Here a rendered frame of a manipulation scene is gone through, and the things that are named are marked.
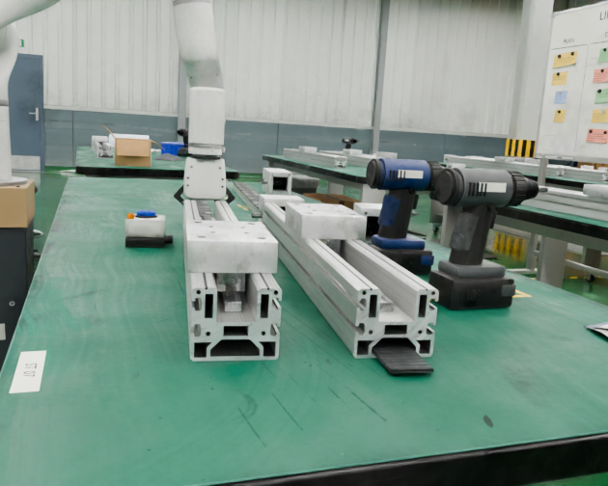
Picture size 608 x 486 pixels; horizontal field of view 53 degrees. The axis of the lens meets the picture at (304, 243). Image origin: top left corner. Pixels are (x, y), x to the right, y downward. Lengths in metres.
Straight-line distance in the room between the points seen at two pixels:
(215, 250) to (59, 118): 11.79
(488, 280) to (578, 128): 3.53
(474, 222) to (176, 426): 0.60
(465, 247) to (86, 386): 0.60
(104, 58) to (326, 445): 12.16
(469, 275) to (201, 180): 0.75
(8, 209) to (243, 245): 0.91
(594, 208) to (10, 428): 2.25
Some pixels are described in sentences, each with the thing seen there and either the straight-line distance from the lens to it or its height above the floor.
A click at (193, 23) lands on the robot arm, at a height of 1.26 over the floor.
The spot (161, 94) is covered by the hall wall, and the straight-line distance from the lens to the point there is 12.57.
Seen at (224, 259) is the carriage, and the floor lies 0.88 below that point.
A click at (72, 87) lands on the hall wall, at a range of 12.52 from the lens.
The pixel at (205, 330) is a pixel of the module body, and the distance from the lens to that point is 0.70.
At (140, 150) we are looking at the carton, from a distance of 3.67.
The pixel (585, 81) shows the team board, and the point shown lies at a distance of 4.52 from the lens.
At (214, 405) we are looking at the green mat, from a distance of 0.61.
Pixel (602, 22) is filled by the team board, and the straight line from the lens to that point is 4.51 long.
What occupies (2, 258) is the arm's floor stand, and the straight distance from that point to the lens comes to 1.61.
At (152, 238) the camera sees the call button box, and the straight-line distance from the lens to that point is 1.33.
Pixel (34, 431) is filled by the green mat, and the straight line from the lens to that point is 0.58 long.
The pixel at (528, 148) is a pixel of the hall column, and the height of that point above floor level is 0.99.
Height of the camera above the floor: 1.04
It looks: 10 degrees down
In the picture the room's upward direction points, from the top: 3 degrees clockwise
